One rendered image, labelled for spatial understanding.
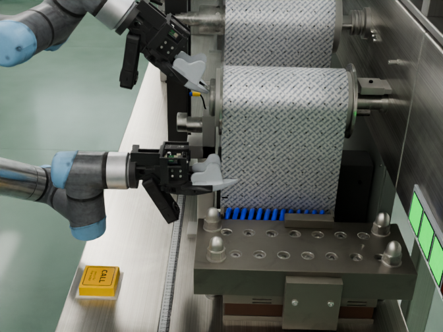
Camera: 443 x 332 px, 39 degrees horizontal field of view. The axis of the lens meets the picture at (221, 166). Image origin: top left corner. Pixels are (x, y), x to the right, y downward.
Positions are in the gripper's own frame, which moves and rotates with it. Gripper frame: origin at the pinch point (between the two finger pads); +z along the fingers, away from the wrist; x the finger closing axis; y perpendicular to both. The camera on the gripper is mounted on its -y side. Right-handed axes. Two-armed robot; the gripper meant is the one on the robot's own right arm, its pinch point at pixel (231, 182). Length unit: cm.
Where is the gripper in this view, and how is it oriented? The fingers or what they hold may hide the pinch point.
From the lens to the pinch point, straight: 124.5
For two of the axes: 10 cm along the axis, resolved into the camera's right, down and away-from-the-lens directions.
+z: 10.0, 0.2, -0.1
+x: 0.2, -4.9, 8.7
